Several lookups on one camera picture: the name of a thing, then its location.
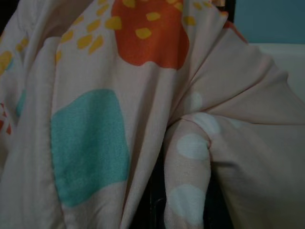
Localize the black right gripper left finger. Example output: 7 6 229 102
140 123 173 229

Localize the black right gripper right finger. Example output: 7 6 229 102
205 152 234 229

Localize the pink patterned pillow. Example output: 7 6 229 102
0 0 305 229

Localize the beige sheeted bed mattress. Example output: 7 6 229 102
247 42 305 81

